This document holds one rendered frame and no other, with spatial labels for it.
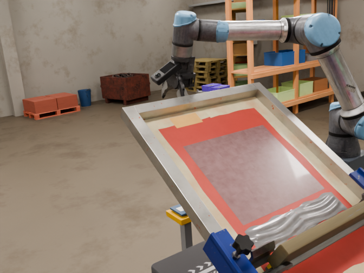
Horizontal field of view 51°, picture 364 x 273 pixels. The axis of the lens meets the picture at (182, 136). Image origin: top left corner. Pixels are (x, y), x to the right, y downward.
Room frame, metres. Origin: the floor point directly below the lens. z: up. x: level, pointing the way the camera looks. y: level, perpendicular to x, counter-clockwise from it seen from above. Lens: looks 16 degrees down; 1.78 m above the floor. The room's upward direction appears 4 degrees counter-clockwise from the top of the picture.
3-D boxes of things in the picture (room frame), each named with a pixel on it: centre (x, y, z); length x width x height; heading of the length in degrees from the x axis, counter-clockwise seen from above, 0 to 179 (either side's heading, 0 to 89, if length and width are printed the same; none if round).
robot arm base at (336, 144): (1.61, -0.70, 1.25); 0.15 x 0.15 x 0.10
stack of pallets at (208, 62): (11.22, -0.82, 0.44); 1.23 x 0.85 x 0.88; 35
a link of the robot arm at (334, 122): (1.61, -0.70, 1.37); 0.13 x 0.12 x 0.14; 7
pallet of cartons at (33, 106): (9.24, 3.11, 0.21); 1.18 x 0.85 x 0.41; 125
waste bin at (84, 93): (10.01, 2.44, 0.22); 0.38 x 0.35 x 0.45; 125
